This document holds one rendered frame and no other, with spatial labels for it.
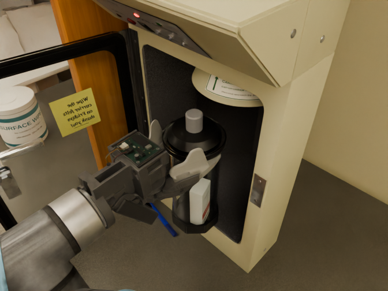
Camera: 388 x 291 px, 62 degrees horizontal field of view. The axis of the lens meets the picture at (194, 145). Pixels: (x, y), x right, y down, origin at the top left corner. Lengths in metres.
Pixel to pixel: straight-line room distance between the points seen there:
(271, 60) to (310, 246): 0.56
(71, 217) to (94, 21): 0.35
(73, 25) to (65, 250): 0.36
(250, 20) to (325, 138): 0.72
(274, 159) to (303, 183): 0.46
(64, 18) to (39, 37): 1.05
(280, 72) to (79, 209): 0.29
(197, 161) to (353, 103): 0.51
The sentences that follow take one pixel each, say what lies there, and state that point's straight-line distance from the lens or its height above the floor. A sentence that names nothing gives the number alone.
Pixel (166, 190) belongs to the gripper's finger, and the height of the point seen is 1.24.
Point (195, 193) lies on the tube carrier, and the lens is 0.58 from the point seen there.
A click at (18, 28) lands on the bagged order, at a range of 1.61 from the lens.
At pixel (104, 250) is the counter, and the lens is 0.80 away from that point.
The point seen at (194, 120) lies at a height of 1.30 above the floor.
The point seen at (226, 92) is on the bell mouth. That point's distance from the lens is 0.51.
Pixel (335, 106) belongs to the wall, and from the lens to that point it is 0.92.
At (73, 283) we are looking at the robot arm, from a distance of 0.45.
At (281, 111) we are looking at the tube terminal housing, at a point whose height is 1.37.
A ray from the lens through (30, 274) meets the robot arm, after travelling 0.43.
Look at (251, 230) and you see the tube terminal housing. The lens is 0.63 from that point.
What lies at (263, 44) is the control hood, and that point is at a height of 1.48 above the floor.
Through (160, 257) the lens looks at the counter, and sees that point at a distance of 0.77.
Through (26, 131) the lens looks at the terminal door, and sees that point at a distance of 0.61.
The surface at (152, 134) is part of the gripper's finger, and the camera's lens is 0.54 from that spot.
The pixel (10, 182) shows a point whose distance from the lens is 0.64.
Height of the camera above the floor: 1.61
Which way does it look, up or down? 42 degrees down
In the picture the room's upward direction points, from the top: straight up
